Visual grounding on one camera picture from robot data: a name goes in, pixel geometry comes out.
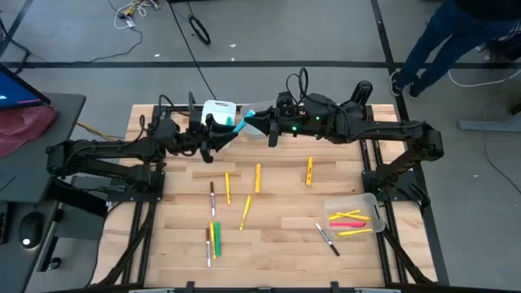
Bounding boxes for black coiled floor cable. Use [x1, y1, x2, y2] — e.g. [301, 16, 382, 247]
[187, 14, 212, 46]

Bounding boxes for person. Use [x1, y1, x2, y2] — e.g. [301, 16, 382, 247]
[389, 0, 521, 100]

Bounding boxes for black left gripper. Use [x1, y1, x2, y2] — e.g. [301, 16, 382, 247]
[178, 109, 241, 158]

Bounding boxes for red cloth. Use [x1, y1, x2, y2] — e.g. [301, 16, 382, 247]
[0, 104, 59, 158]

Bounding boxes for clear plastic bin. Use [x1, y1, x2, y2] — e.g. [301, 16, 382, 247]
[322, 192, 386, 240]

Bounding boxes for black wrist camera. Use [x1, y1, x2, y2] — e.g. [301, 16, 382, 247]
[200, 142, 216, 164]
[267, 121, 281, 148]

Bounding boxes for yellow wires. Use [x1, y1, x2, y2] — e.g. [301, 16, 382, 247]
[76, 120, 125, 144]

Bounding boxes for thin black floor cable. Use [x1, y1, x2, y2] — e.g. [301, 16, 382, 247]
[24, 27, 144, 66]
[482, 67, 521, 195]

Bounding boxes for long black floor cable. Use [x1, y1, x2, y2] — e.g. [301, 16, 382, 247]
[167, 0, 217, 102]

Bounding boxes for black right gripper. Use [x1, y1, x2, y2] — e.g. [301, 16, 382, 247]
[243, 91, 310, 139]

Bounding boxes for black support beam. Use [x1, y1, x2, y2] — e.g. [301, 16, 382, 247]
[45, 178, 110, 217]

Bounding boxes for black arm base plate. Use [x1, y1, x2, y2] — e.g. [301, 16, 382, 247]
[106, 169, 167, 203]
[361, 168, 424, 203]

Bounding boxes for white yellow cable bundle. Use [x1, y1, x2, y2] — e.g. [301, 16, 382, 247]
[107, 0, 162, 30]

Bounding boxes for white plastic bin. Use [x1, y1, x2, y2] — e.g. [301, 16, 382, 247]
[201, 99, 238, 150]

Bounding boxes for white floor cable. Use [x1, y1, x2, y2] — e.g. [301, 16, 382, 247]
[447, 68, 521, 89]

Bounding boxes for black computer mouse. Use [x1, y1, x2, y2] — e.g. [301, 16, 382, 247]
[18, 211, 45, 250]

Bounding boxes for blue screen monitor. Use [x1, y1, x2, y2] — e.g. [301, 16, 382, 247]
[0, 63, 52, 111]

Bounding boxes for grey table foot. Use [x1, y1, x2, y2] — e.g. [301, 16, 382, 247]
[458, 112, 521, 133]

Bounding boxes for black floor cable bundle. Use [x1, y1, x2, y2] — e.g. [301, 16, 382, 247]
[475, 30, 521, 62]

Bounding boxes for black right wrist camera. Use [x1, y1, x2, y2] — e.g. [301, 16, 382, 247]
[267, 121, 281, 148]

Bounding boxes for black white marker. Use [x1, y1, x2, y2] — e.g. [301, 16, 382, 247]
[314, 221, 341, 257]

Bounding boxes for dark keyboard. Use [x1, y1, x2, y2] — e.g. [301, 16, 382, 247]
[0, 201, 10, 245]

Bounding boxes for dark grey desk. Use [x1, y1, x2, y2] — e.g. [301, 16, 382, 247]
[0, 92, 87, 293]

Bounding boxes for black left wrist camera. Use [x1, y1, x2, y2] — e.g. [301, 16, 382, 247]
[200, 142, 216, 164]

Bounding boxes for black looped wrist cable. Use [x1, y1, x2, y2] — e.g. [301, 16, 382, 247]
[284, 67, 309, 103]
[138, 94, 181, 135]

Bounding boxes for grey desk leg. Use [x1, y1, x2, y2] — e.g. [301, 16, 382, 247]
[37, 201, 67, 273]

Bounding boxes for blue highlighter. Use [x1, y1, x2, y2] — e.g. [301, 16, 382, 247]
[232, 108, 256, 134]

